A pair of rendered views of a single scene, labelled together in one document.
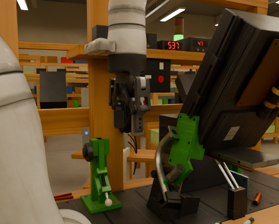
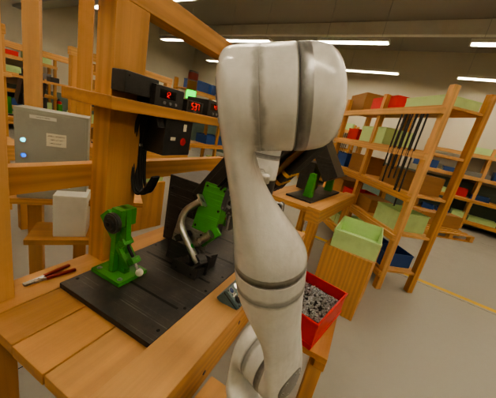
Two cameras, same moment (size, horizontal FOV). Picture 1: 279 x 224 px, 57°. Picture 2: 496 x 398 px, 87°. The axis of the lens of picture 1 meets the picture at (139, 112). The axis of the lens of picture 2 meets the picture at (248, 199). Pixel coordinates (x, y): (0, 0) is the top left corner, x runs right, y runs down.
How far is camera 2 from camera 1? 0.44 m
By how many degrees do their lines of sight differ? 41
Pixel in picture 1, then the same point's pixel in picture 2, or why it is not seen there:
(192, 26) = not seen: hidden behind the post
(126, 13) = not seen: hidden behind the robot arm
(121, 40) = (269, 170)
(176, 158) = (203, 223)
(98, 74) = (115, 127)
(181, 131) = (209, 199)
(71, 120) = (69, 178)
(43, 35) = not seen: outside the picture
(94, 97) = (108, 155)
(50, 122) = (40, 182)
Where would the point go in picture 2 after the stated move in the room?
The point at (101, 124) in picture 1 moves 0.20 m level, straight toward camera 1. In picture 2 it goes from (113, 185) to (135, 203)
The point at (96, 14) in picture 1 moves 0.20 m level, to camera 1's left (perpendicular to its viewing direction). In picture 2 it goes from (118, 51) to (43, 28)
